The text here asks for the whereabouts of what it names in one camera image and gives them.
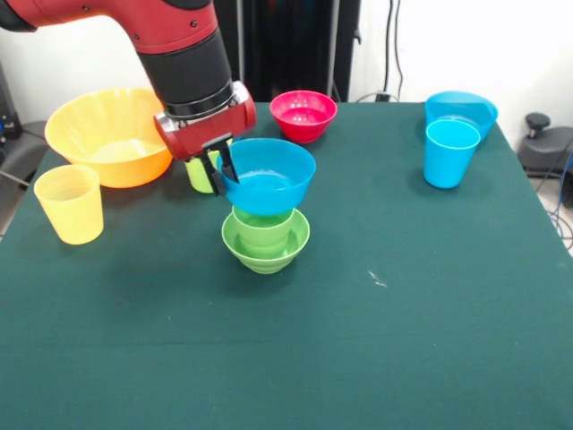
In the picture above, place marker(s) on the large orange plastic bowl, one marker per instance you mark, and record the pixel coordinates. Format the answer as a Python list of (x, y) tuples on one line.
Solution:
[(89, 134)]

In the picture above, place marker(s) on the yellow plastic cup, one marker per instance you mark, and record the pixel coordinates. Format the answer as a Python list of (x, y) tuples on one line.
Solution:
[(67, 210)]

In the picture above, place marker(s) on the light green plastic cup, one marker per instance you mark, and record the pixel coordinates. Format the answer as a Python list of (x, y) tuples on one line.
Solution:
[(197, 177)]

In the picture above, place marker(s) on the black knobbed floor stand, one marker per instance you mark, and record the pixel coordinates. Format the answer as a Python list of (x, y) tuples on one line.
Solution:
[(541, 148)]

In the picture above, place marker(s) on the pink plastic bowl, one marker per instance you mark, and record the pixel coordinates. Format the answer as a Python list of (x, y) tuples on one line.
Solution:
[(304, 121)]

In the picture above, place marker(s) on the blue plastic cup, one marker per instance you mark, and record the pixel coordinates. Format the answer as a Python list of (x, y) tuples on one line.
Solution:
[(447, 161)]

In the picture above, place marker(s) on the black equipment box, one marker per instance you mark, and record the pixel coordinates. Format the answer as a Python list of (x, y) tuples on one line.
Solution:
[(6, 112)]

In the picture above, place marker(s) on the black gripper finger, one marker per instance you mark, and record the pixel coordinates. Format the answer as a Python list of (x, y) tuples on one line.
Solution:
[(215, 177), (229, 168)]

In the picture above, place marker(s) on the dark green tablecloth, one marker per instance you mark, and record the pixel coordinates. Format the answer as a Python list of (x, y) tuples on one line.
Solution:
[(286, 349)]

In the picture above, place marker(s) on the green plastic bowl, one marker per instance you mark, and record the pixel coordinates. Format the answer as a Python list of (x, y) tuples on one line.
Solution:
[(268, 262)]

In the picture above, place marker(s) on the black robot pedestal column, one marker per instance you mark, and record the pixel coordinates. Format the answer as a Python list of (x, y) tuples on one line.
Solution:
[(291, 45)]

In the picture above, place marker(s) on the grey floor stand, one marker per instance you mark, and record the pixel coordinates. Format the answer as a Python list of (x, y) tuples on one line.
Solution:
[(22, 152)]

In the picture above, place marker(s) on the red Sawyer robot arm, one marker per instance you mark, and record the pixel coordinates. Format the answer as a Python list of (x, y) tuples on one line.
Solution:
[(179, 58)]

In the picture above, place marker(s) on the blue plastic bowl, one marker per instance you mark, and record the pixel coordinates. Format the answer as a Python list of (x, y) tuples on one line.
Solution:
[(268, 192), (461, 105)]

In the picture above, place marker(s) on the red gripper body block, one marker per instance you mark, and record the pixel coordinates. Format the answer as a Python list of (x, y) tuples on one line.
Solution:
[(210, 132)]

